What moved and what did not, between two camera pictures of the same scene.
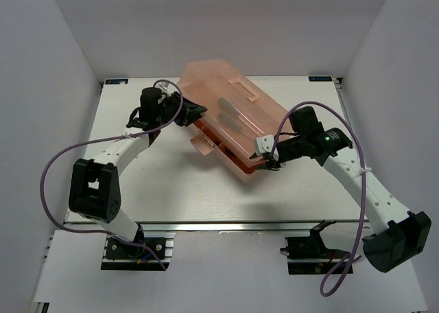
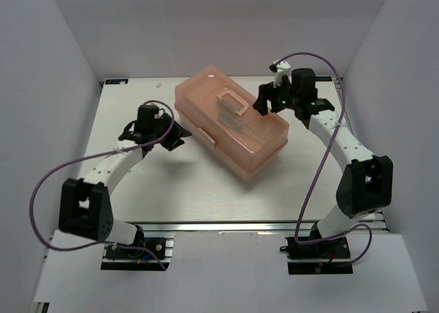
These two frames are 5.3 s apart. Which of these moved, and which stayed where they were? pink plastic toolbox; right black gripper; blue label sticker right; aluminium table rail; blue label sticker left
Moved: pink plastic toolbox; right black gripper
Stayed: aluminium table rail; blue label sticker right; blue label sticker left
